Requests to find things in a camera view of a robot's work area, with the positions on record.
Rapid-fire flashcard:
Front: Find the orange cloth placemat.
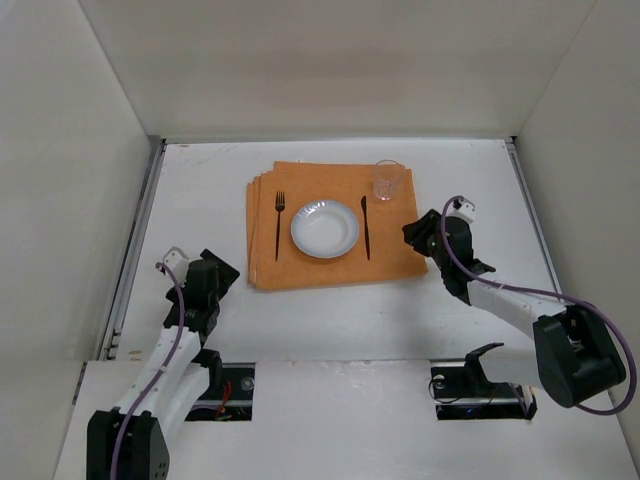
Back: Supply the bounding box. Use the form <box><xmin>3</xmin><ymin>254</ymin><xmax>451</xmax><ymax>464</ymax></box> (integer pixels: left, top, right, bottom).
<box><xmin>246</xmin><ymin>161</ymin><xmax>428</xmax><ymax>290</ymax></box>

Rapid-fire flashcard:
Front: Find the black plastic knife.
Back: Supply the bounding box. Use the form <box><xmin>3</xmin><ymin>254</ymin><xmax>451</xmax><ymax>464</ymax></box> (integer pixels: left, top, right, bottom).
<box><xmin>360</xmin><ymin>195</ymin><xmax>371</xmax><ymax>261</ymax></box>

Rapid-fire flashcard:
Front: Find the clear plastic cup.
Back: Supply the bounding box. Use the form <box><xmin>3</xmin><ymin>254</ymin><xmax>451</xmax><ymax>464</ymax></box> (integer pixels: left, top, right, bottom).
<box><xmin>373</xmin><ymin>159</ymin><xmax>405</xmax><ymax>201</ymax></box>

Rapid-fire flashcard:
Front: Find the black plastic fork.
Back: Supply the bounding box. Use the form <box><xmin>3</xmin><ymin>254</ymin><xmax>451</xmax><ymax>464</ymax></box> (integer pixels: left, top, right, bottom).
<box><xmin>275</xmin><ymin>191</ymin><xmax>286</xmax><ymax>260</ymax></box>

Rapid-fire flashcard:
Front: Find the white round plate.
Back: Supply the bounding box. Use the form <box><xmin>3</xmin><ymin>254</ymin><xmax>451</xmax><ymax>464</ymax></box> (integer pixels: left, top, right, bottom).
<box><xmin>290</xmin><ymin>200</ymin><xmax>360</xmax><ymax>259</ymax></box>

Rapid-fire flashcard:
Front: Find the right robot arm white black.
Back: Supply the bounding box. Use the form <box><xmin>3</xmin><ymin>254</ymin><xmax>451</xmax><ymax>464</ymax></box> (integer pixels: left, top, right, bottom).
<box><xmin>402</xmin><ymin>205</ymin><xmax>637</xmax><ymax>409</ymax></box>

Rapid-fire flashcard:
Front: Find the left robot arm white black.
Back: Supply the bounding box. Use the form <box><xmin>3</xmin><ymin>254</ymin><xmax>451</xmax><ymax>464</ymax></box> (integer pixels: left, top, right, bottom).
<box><xmin>85</xmin><ymin>249</ymin><xmax>240</xmax><ymax>479</ymax></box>

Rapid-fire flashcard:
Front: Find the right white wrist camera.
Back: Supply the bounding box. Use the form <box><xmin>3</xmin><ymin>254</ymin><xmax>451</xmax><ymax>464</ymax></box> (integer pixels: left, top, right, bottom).
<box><xmin>451</xmin><ymin>197</ymin><xmax>476</xmax><ymax>224</ymax></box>

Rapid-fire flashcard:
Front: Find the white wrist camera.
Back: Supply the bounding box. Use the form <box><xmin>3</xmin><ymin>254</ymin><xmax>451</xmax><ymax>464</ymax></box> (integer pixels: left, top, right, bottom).
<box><xmin>157</xmin><ymin>246</ymin><xmax>190</xmax><ymax>284</ymax></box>
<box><xmin>451</xmin><ymin>197</ymin><xmax>476</xmax><ymax>224</ymax></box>

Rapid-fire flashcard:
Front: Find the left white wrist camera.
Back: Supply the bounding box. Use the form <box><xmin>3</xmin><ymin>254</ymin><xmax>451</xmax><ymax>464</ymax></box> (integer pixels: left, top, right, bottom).
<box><xmin>157</xmin><ymin>246</ymin><xmax>190</xmax><ymax>284</ymax></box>

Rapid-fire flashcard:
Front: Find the left aluminium table rail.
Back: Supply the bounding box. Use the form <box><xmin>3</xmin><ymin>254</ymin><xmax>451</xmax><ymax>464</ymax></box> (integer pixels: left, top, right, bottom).
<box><xmin>94</xmin><ymin>135</ymin><xmax>166</xmax><ymax>360</ymax></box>

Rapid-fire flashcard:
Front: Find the aluminium table rail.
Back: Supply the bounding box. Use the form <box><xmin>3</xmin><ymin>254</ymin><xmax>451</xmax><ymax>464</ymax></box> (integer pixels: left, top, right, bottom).
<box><xmin>505</xmin><ymin>136</ymin><xmax>561</xmax><ymax>291</ymax></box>
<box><xmin>94</xmin><ymin>135</ymin><xmax>166</xmax><ymax>360</ymax></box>

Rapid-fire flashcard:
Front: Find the right aluminium table rail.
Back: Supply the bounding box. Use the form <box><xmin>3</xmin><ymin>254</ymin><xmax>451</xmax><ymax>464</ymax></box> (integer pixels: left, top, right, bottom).
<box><xmin>505</xmin><ymin>136</ymin><xmax>561</xmax><ymax>291</ymax></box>

